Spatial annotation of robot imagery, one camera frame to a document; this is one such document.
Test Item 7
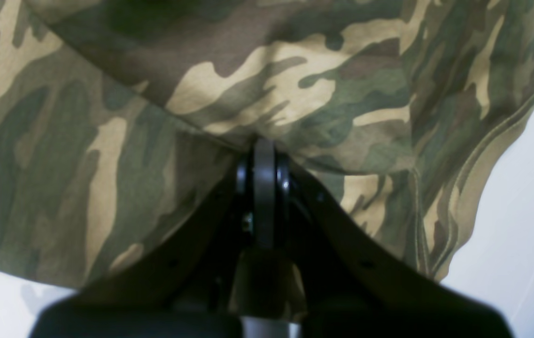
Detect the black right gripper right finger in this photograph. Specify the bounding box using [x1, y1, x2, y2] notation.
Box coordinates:
[275, 151, 512, 338]

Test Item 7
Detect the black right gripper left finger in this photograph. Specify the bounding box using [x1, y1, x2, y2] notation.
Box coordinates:
[31, 154, 250, 338]

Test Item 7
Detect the camouflage T-shirt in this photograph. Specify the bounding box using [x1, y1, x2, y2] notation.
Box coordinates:
[0, 0, 534, 288]

